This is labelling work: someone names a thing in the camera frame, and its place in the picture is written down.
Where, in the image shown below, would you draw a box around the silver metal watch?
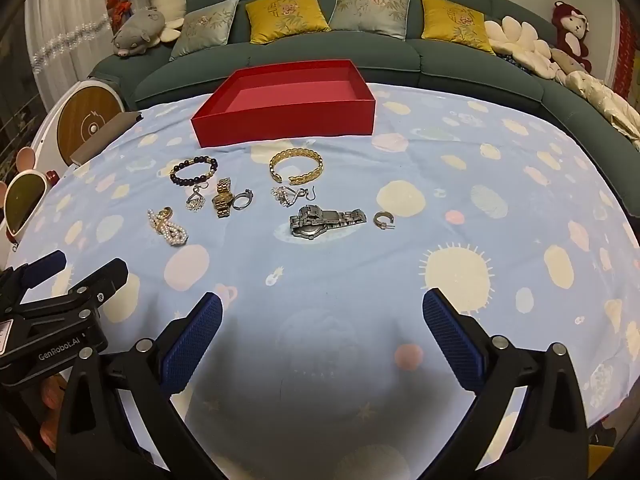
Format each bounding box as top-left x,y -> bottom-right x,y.
289,204 -> 367,240

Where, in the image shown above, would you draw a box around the yellow embroidered pillow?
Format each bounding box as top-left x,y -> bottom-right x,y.
244,0 -> 332,45
420,0 -> 496,56

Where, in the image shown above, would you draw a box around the dark bead bracelet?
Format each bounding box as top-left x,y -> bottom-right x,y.
169,156 -> 220,187

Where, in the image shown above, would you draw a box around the grey pig plush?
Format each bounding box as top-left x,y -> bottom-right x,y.
111,6 -> 167,58

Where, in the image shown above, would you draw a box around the large white flower cushion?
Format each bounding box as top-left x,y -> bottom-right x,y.
484,15 -> 568,81

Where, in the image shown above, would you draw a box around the red hanging decoration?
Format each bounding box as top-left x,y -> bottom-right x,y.
612,5 -> 638,101

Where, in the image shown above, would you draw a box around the white round wooden-top side table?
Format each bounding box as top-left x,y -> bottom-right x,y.
30,77 -> 126,181

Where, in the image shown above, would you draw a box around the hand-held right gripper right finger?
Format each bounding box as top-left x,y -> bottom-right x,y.
421,287 -> 591,480

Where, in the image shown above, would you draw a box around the blue planet print tablecloth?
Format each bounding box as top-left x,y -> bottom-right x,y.
0,82 -> 640,480

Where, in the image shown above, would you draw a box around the brown notebook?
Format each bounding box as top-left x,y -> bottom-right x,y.
70,111 -> 143,166

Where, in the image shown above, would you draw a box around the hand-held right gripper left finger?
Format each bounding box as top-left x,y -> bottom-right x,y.
55,291 -> 224,480

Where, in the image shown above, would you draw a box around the white mouse-ear kids table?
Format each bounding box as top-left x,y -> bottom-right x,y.
0,147 -> 53,261

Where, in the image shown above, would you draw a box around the grey-green embroidered pillow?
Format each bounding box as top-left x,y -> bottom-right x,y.
328,0 -> 413,42
169,0 -> 241,62

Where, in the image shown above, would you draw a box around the beige plush toy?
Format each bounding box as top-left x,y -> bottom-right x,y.
550,47 -> 581,73

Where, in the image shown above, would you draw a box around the gold dangling earring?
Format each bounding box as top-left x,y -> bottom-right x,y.
186,183 -> 208,212

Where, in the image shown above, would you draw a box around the orange bead bracelet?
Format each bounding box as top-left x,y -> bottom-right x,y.
268,148 -> 324,184

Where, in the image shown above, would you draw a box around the person's left hand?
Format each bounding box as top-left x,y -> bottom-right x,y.
39,372 -> 70,415

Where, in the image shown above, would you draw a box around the red cardboard box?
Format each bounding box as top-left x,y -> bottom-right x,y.
190,59 -> 377,150

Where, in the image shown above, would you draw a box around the white sheer curtain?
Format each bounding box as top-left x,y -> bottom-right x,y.
25,0 -> 136,116

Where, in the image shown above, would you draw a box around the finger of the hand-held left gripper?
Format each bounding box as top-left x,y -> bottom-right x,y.
20,257 -> 130,319
0,250 -> 67,307

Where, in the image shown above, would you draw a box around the red monkey plush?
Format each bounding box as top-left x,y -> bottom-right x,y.
551,1 -> 593,73

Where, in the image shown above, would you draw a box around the silver hook earring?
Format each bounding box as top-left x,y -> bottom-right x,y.
271,185 -> 321,209

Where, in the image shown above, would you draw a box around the dark green sofa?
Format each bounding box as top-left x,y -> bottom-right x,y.
92,0 -> 640,211

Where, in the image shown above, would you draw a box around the beige quilted blanket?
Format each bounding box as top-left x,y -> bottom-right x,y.
555,67 -> 640,151

